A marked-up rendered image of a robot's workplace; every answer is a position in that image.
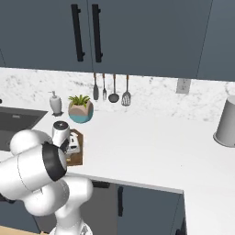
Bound black appliance handle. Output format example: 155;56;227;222
91;180;111;189

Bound grey appliance front panel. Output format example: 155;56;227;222
80;180;119;235

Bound hanging grey spatula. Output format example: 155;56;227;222
93;73;100;102

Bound dark grey sink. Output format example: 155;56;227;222
0;106;50;152

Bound hanging grey fork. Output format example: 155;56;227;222
102;73;107;101

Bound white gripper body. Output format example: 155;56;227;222
66;134;82;155

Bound white soap dispenser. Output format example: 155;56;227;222
48;90;64;118

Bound hanging grey slotted turner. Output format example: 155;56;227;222
120;74;132;107

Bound black base cupboard handle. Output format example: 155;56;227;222
117;185;125;218

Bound black cupboard door handle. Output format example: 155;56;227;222
91;3;104;63
71;3;86;62

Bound dark blue base cupboard door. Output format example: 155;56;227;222
0;198;41;235
116;184;185;235

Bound grey conical pot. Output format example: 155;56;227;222
212;95;235;149

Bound dark blue cupboard side panel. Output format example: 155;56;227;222
196;0;235;83

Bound potted plant in round pot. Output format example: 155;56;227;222
67;94;95;125

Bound grey wall socket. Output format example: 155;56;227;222
175;78;192;95

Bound hanging dark ladle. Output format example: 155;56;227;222
107;73;120;104

